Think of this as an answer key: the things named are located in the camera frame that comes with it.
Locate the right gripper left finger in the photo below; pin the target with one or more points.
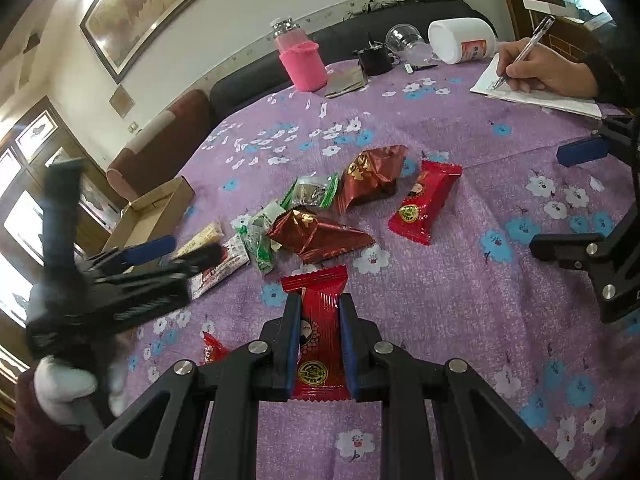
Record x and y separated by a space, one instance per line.
200 422

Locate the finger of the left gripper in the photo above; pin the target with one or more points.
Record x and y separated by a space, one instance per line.
138 255
199 260

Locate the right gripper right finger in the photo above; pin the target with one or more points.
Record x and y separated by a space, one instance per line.
438 421

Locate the red candy packet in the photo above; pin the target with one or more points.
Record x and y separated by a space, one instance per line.
420 208
319 373

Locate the white gloved left hand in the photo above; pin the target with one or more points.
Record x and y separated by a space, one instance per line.
58 384

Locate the man's writing hand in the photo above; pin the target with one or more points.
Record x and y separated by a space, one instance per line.
571 79

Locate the yellow biscuit packet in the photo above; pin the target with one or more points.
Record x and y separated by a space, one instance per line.
212 233

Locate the red white snack packet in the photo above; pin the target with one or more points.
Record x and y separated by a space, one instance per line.
235 256

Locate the shallow cardboard box tray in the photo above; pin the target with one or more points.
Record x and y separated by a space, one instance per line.
153 215

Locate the green white snack packet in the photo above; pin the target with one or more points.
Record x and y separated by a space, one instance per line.
253 229

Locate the small red wrapper piece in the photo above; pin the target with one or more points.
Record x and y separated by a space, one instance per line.
213 349

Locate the brown armchair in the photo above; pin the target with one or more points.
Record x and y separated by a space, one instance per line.
162 147

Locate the dark red foil packet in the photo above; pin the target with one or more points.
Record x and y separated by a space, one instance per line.
315 238
372 175

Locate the green clear snack packet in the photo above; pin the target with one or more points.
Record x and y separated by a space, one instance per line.
311 191

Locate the wooden glass door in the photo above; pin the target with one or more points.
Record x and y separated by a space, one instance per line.
37 140

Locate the purple floral tablecloth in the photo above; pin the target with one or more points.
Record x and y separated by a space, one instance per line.
531 329

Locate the pink sleeved glass bottle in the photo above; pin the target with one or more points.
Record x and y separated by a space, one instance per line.
299 55

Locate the grey foil packet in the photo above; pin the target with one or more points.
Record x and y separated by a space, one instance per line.
345 81

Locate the framed landscape painting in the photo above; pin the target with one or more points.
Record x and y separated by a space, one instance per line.
119 31

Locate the black small cup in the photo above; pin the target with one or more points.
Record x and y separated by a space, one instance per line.
376 59

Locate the black leather sofa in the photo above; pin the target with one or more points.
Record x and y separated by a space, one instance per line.
337 43

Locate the clear glass cup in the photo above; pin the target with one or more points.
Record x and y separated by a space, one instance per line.
407 43

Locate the white plastic jar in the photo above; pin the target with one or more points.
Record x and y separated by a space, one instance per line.
460 40

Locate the man in black jacket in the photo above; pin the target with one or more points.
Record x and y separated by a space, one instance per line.
615 62

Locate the silver pen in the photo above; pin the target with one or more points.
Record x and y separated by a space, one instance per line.
527 47

